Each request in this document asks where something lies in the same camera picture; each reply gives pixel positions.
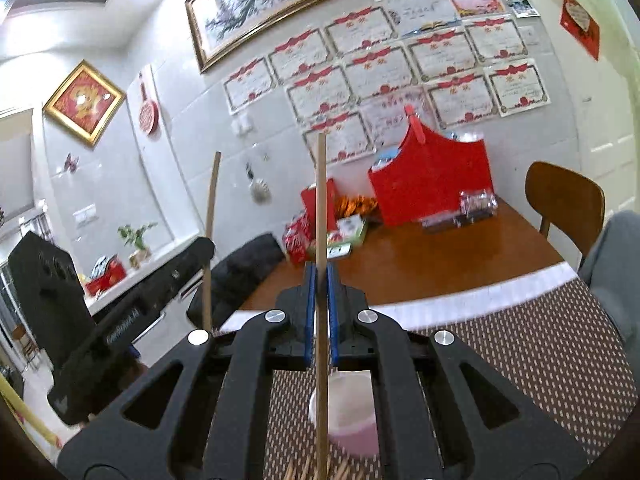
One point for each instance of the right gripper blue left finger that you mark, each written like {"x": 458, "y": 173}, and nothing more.
{"x": 309, "y": 297}

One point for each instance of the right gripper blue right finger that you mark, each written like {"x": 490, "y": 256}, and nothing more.
{"x": 333, "y": 286}

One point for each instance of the white black kitchen cabinet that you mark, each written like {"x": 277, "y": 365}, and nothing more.
{"x": 143, "y": 305}

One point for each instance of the red drink can pack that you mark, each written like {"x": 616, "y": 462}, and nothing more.
{"x": 297, "y": 239}

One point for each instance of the green tissue box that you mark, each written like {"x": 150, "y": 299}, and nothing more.
{"x": 349, "y": 234}

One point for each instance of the black jacket on chair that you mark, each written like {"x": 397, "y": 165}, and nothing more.
{"x": 237, "y": 276}

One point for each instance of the small potted green plant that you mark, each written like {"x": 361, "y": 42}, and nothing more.
{"x": 134, "y": 237}

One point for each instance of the red gift bag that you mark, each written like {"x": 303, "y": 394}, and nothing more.
{"x": 428, "y": 174}

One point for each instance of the pink cylindrical utensil holder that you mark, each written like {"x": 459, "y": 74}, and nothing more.
{"x": 351, "y": 413}

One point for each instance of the clear plastic package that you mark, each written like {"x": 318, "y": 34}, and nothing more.
{"x": 478, "y": 204}

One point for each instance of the brown polka dot tablecloth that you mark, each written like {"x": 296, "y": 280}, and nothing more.
{"x": 544, "y": 331}

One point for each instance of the red round paper fan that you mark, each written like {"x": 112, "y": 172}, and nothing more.
{"x": 148, "y": 113}

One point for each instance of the red gold framed picture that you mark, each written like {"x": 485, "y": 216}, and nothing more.
{"x": 85, "y": 103}

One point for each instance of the grey trouser leg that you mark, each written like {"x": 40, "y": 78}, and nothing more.
{"x": 611, "y": 271}

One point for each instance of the hanging white wall ornament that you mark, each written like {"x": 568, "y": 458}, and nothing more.
{"x": 259, "y": 189}

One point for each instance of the certificate on wall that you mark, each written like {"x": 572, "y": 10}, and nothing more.
{"x": 299, "y": 54}
{"x": 248, "y": 84}
{"x": 517, "y": 86}

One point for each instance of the red wall decoration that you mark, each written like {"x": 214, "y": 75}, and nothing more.
{"x": 579, "y": 23}

